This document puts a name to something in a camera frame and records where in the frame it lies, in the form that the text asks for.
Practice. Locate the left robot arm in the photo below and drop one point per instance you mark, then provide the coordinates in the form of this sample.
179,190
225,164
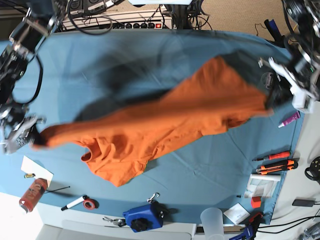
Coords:
302,18

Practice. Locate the grey remote control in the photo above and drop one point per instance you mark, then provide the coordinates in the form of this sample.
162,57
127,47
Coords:
20,138

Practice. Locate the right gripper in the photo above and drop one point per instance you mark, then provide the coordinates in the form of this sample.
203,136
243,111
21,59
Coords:
16,118

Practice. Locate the red drink can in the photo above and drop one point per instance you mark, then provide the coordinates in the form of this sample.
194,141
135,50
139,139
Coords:
33,194

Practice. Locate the orange t-shirt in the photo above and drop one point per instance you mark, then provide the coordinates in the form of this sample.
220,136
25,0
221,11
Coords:
213,100

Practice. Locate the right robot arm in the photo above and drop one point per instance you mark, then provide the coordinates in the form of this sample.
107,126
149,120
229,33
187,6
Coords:
41,20

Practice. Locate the white power strip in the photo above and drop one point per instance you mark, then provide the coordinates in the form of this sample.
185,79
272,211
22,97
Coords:
126,20

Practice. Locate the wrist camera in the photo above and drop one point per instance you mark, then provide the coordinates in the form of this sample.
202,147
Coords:
9,147
303,100

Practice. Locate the small orange block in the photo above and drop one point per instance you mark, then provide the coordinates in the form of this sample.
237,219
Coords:
256,202

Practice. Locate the orange black screwdriver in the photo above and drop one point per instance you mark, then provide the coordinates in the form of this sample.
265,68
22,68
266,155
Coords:
281,155

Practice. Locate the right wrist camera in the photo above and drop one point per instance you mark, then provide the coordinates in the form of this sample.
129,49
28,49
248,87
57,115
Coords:
9,147

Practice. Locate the black cable tie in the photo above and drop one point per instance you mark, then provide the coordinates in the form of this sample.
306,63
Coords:
55,190

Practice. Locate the white marker pen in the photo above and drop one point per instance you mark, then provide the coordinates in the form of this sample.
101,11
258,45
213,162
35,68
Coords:
74,202

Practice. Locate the purple glue tube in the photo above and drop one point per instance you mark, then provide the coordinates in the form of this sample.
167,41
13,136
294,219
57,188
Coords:
290,119

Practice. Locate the black power adapter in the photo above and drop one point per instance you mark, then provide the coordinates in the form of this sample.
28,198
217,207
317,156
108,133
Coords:
303,202

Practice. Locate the blue bar clamp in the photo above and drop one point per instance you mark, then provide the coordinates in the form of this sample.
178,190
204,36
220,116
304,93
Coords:
249,232

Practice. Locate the clear plastic packet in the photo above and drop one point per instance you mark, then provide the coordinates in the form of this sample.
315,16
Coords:
261,185

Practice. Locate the teal tablecloth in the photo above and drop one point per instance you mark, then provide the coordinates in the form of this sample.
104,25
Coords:
86,77

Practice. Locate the blue clamp device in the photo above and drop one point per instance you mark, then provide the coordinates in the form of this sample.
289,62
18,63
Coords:
147,217

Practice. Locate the black round device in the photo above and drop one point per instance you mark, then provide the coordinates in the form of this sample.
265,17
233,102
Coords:
313,171

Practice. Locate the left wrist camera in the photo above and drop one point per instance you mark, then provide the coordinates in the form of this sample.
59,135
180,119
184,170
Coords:
303,100

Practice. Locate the blue black clamp handle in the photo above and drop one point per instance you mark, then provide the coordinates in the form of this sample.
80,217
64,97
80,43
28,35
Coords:
279,40

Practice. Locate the clear bit set case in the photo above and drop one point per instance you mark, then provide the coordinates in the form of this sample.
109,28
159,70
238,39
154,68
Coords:
267,80

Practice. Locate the small AA battery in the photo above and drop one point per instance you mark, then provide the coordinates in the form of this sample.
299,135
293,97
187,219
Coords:
30,175

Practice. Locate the translucent plastic cup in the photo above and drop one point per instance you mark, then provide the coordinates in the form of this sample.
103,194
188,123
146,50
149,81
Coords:
212,223

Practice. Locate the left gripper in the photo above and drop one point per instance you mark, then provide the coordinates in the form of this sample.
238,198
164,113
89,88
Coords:
299,76

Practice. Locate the white booklet card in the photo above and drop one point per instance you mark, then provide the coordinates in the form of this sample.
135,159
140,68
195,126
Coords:
237,214

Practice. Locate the orange black utility knife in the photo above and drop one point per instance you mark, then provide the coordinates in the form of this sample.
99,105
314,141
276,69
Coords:
283,165

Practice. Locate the white paper card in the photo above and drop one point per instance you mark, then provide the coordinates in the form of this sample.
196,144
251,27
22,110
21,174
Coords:
29,166

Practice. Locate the red tape roll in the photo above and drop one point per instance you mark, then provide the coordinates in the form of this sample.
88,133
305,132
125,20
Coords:
89,204

